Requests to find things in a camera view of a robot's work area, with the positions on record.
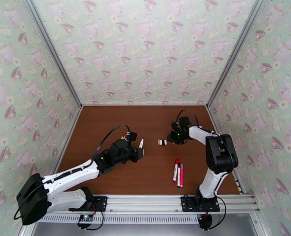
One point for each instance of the red whiteboard marker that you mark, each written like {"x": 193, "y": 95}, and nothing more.
{"x": 141, "y": 143}
{"x": 175, "y": 170}

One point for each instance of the white barrel black marker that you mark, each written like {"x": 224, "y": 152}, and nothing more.
{"x": 178, "y": 175}

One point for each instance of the pink highlighter pen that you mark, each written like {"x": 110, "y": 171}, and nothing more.
{"x": 181, "y": 175}

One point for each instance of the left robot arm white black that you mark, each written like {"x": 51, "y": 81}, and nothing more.
{"x": 69, "y": 173}

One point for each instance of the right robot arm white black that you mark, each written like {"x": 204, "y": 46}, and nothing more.
{"x": 221, "y": 154}

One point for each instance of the small green circuit board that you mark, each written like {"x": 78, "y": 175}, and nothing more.
{"x": 85, "y": 218}

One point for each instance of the round black electronics puck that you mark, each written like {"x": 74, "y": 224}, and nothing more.
{"x": 205, "y": 221}

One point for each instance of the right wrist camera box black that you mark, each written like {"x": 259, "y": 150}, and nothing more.
{"x": 176, "y": 126}

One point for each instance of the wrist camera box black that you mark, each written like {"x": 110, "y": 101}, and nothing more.
{"x": 132, "y": 137}
{"x": 176, "y": 126}

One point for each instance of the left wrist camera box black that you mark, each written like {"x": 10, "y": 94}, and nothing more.
{"x": 132, "y": 137}

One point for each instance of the aluminium table side rail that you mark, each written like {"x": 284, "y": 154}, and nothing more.
{"x": 70, "y": 132}
{"x": 219, "y": 132}

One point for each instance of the aluminium table end rail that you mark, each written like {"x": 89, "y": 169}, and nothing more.
{"x": 145, "y": 104}

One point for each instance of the aluminium mounting rail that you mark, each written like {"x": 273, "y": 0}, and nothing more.
{"x": 145, "y": 202}

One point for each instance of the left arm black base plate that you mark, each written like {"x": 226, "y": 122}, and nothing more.
{"x": 101, "y": 202}

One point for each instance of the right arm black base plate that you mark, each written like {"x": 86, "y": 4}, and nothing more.
{"x": 188, "y": 203}

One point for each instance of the aluminium corner frame post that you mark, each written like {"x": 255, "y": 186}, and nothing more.
{"x": 238, "y": 46}
{"x": 51, "y": 46}

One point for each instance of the aluminium frame leg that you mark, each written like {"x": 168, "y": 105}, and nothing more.
{"x": 28, "y": 231}
{"x": 259, "y": 225}

